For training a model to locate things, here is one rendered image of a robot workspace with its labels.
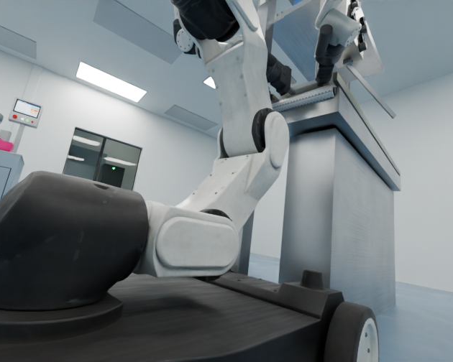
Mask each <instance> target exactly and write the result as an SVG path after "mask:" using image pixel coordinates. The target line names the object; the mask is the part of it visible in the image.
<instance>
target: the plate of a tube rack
mask: <svg viewBox="0 0 453 362"><path fill-rule="evenodd" d="M317 83H318V82H316V81H315V80H312V81H309V82H307V83H303V84H300V85H297V86H294V87H292V89H293V90H294V91H295V92H296V94H294V95H291V94H289V93H286V95H287V98H289V97H291V96H295V95H298V94H301V93H305V92H308V91H312V90H314V89H317V88H321V86H317Z"/></svg>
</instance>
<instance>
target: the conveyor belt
mask: <svg viewBox="0 0 453 362"><path fill-rule="evenodd" d="M333 87H335V85H330V86H327V87H324V88H320V89H318V90H313V91H311V92H308V93H304V94H301V95H299V96H294V97H292V98H288V99H285V100H282V101H278V102H276V103H272V108H273V110H274V111H276V112H278V113H280V112H284V111H288V110H291V109H294V108H299V107H301V106H307V105H309V104H312V103H317V102H320V101H325V100H328V99H330V98H334V94H333Z"/></svg>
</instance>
